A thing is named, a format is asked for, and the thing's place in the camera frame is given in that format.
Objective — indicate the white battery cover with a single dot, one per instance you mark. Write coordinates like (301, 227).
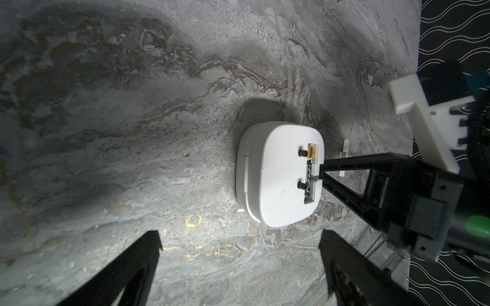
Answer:
(344, 154)

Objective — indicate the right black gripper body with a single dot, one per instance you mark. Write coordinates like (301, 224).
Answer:
(412, 203)

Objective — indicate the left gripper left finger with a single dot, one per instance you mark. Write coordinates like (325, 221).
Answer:
(128, 278)

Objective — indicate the black gold AA battery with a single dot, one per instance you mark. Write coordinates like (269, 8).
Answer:
(310, 174)

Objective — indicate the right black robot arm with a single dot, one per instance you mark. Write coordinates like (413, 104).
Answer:
(468, 237)

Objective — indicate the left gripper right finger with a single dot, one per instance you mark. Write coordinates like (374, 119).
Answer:
(354, 280)

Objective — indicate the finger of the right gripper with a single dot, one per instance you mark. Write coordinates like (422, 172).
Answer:
(357, 163)
(367, 204)

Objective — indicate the white square alarm clock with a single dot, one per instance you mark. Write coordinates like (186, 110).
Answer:
(271, 172)

